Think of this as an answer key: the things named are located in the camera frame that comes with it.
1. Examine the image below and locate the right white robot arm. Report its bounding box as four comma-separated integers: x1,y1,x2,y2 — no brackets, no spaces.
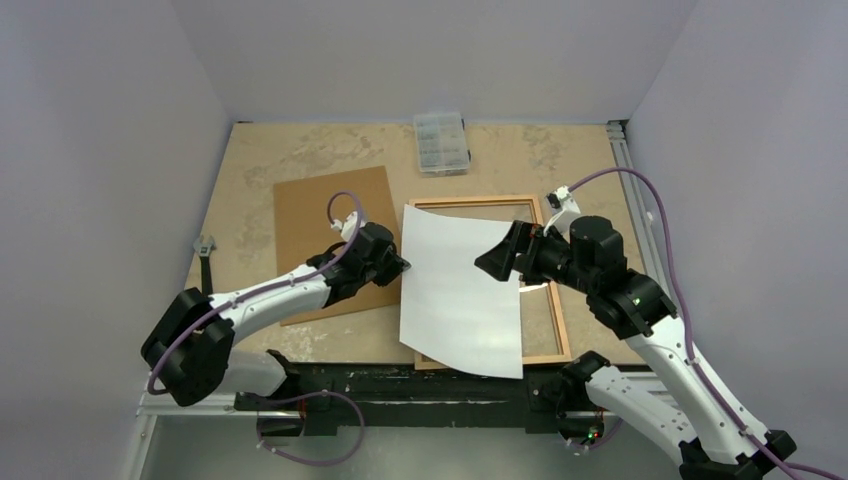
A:
474,216,797,479

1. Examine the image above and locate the landscape photo print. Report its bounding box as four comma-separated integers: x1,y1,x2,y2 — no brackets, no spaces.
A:
399,206,523,379

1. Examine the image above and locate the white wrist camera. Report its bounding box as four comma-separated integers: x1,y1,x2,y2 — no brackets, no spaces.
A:
544,185,582,236
331,211,360,242

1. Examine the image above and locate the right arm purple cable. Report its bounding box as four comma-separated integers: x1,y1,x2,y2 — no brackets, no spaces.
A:
566,166,843,480

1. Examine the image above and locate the aluminium rail frame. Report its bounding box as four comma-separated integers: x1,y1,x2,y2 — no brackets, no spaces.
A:
132,119,740,480

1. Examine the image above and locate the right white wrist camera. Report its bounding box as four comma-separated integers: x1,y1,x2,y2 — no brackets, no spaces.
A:
544,185,582,236

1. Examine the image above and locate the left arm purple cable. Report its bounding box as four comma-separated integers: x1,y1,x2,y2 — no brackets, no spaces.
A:
146,192,366,397

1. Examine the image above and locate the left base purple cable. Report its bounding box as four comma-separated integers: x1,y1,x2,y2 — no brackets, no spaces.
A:
255,389,369,468

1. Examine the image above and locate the brown frame backing board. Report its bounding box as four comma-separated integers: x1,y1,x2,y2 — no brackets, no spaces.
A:
273,166,401,326

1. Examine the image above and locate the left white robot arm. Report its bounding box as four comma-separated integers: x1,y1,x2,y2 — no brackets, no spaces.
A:
140,222,411,407

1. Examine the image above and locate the wooden picture frame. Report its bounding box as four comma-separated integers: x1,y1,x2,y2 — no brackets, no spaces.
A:
408,195,572,366

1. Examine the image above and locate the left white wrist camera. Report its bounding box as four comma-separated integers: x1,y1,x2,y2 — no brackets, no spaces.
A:
331,211,360,242

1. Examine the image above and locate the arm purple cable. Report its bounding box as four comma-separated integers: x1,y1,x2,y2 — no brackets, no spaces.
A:
146,192,366,397
566,166,843,480

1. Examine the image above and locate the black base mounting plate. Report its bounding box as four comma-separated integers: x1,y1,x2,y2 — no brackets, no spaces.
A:
234,363,618,444

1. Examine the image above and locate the clear plastic organizer box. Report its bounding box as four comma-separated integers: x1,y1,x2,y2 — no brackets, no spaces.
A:
413,112,472,176

